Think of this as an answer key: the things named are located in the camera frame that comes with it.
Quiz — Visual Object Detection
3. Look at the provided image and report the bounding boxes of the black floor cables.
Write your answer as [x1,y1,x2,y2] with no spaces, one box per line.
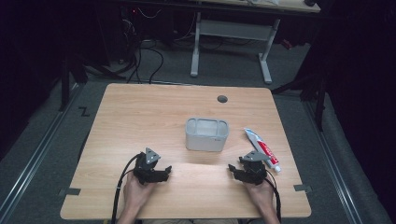
[122,38,165,85]

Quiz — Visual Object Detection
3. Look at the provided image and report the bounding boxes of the person's right hand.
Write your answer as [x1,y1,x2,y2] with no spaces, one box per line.
[243,175,276,217]

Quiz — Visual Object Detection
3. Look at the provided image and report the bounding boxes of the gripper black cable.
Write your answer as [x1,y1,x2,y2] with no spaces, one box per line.
[110,153,142,224]
[264,172,283,224]

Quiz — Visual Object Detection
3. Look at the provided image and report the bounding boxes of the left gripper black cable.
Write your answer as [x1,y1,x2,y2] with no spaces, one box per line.
[110,153,142,224]

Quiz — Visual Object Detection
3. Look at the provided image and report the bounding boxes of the white red blue toothpaste tube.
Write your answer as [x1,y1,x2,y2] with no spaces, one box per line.
[243,127,282,174]

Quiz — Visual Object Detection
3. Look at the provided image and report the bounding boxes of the person's left hand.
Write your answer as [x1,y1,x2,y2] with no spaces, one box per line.
[122,172,157,216]

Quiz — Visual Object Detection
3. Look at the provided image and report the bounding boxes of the metal floor rail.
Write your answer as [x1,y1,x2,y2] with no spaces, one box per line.
[302,98,363,224]
[0,83,86,218]

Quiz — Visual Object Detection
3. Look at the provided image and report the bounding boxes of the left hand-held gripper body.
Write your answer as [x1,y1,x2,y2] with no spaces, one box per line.
[133,147,163,187]

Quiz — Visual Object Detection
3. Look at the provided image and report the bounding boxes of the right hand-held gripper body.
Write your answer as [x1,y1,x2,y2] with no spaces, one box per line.
[237,150,271,187]

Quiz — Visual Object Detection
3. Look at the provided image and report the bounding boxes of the grey plastic holder box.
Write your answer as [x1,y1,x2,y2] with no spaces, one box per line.
[185,117,230,153]

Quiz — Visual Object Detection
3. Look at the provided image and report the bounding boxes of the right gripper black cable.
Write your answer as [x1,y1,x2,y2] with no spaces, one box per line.
[264,172,283,224]

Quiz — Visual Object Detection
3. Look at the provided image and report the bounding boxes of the white-framed wooden desk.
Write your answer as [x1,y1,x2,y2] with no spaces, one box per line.
[190,0,321,85]

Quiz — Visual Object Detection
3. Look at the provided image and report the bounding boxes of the black metal stand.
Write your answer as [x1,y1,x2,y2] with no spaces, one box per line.
[58,54,90,112]
[270,69,328,132]

